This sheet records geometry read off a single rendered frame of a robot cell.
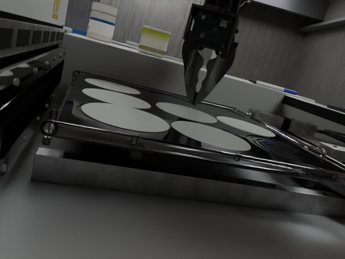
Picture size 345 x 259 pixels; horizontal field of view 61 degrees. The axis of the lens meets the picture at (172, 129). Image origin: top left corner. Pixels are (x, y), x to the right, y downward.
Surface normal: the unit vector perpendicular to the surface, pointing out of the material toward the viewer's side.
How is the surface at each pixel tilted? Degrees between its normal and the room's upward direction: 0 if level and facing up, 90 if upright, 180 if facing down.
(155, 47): 90
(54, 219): 0
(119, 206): 0
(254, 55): 90
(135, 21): 90
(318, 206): 90
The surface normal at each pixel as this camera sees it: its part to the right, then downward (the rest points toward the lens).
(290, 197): 0.24, 0.30
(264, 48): -0.02, 0.24
